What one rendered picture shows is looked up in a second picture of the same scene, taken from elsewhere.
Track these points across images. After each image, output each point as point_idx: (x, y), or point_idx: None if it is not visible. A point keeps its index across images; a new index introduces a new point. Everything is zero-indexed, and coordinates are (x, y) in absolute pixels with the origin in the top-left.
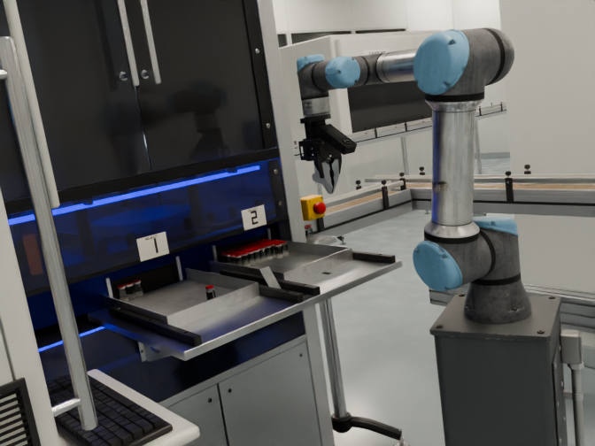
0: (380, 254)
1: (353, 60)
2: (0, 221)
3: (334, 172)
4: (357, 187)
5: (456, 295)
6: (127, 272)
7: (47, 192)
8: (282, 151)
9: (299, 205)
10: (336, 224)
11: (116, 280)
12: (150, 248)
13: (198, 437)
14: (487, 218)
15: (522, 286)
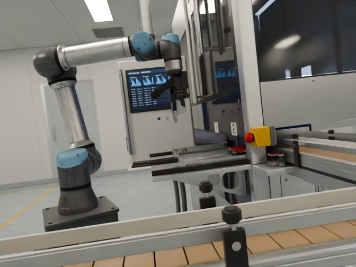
0: (163, 169)
1: None
2: (122, 105)
3: (172, 108)
4: None
5: (117, 207)
6: (229, 136)
7: (123, 101)
8: (240, 87)
9: (248, 131)
10: (312, 168)
11: (227, 138)
12: (215, 127)
13: None
14: (72, 151)
15: (60, 195)
